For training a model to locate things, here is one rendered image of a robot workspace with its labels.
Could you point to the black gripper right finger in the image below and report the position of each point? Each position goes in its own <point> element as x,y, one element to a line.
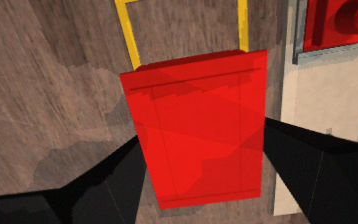
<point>319,170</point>

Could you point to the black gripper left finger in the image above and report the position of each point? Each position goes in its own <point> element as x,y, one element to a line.
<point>109,193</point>

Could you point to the yellow rectangular frame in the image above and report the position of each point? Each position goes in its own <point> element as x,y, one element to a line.
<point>126,27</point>

